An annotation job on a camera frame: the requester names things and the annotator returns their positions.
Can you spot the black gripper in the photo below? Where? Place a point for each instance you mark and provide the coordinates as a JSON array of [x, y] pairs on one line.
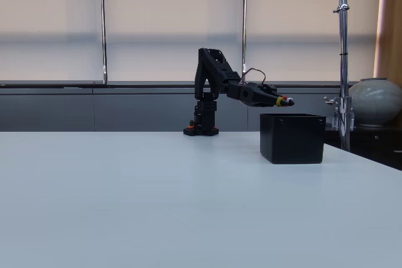
[[263, 95]]

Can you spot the black open box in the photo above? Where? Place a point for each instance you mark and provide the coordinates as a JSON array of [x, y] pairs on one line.
[[292, 139]]

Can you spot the metal clamp on pole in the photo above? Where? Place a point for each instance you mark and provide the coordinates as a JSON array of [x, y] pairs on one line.
[[331, 100]]

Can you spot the clear plastic water bottle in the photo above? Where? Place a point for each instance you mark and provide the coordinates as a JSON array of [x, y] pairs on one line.
[[335, 119], [352, 119]]

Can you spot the chrome stand pole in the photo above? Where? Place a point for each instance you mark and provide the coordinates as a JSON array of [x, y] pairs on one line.
[[344, 61]]

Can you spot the beige roller blind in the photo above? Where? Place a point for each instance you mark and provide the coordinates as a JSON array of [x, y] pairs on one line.
[[292, 13], [50, 13], [172, 13]]

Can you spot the grey round ceramic vase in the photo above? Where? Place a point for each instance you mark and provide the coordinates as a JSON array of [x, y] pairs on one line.
[[375, 101]]

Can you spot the dark low cabinet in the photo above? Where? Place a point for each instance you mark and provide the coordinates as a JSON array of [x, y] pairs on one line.
[[377, 145]]

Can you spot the grey window ledge cabinet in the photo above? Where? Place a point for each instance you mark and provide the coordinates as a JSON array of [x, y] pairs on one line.
[[125, 108]]

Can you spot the brown wooden wall panel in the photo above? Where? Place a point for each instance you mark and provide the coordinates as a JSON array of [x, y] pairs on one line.
[[389, 29]]

